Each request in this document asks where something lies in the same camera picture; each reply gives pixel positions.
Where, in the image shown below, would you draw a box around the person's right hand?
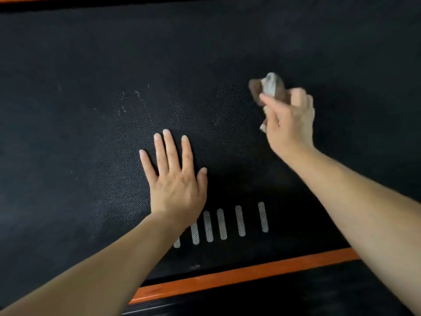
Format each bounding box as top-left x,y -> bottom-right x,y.
259,87 -> 316,162

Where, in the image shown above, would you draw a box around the person's left hand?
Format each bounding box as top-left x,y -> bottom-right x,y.
139,129 -> 208,233

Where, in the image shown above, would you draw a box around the brown and grey cleaning cloth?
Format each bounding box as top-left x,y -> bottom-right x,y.
248,72 -> 292,134

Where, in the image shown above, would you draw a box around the person's right forearm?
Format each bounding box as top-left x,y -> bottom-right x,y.
282,147 -> 421,315

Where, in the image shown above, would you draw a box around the person's left forearm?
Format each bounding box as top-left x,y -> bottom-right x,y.
0,212 -> 185,316

